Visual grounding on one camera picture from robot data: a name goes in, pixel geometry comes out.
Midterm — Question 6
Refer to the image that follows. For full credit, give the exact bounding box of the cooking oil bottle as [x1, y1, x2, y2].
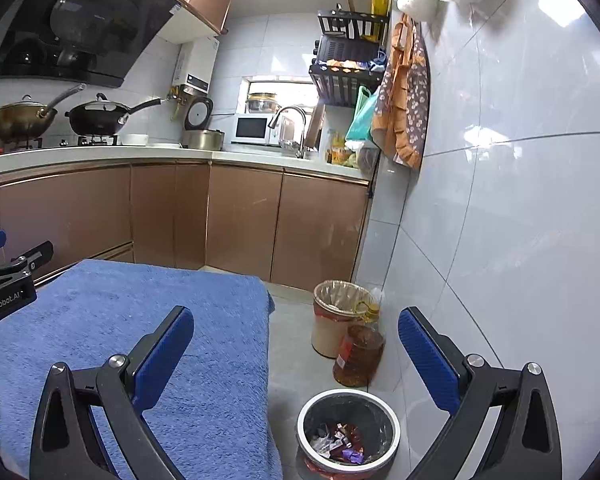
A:
[332, 300, 386, 389]

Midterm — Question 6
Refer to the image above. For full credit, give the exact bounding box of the clear plastic wrapper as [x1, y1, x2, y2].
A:
[312, 425, 337, 457]

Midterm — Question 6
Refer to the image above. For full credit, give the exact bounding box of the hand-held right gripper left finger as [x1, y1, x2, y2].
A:
[29, 305, 196, 480]

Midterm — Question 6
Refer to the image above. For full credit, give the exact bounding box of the brass pot with handle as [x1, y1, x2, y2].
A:
[0, 84, 87, 142]

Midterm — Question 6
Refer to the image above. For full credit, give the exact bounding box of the chrome kitchen faucet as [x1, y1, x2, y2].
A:
[270, 105, 309, 159]

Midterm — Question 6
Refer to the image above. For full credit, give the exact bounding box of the white water heater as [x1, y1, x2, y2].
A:
[172, 35, 220, 99]

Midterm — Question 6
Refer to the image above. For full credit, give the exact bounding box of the yellow roll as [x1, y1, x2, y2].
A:
[371, 0, 392, 43]

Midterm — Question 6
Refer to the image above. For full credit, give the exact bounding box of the rice cooker with open lid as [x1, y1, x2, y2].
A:
[182, 96, 226, 151]

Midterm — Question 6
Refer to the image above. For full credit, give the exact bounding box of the brown bag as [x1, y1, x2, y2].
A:
[355, 145, 381, 171]

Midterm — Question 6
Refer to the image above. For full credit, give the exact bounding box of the green bag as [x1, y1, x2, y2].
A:
[345, 85, 381, 144]

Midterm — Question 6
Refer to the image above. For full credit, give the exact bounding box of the beige waste bin with liner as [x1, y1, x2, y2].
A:
[311, 280, 381, 359]

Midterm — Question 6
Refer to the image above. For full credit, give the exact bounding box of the wooden cutting board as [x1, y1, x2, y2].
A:
[303, 104, 327, 154]

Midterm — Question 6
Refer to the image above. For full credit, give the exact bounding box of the glass lidded pot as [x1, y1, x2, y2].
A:
[245, 91, 281, 116]

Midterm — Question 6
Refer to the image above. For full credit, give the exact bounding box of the blue terry towel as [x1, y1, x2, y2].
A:
[0, 259, 284, 480]

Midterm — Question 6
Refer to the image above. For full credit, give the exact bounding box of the black wall rack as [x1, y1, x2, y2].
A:
[307, 7, 394, 109]

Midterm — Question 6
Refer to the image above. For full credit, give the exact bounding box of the black range hood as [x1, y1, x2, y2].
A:
[0, 0, 201, 90]

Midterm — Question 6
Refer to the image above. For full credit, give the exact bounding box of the yellow bottle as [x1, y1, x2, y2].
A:
[329, 132, 349, 165]

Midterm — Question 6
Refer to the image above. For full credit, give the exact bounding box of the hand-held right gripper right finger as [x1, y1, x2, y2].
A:
[397, 306, 566, 480]

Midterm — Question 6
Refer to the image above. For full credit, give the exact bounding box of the black wok with lid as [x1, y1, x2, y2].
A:
[65, 92, 163, 137]

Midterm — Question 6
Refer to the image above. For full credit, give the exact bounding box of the white microwave oven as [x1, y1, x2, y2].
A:
[230, 114, 276, 147]

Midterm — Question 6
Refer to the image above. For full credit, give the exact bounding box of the brown kitchen base cabinet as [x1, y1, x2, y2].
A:
[0, 157, 372, 294]

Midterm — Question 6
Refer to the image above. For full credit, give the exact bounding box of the grey round trash bin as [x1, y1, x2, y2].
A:
[295, 389, 401, 476]

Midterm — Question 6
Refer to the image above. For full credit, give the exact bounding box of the gas stove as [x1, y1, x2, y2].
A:
[0, 132, 122, 152]

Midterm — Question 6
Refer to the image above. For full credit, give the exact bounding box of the floral brown and orange apron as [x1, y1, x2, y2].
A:
[370, 13, 431, 171]

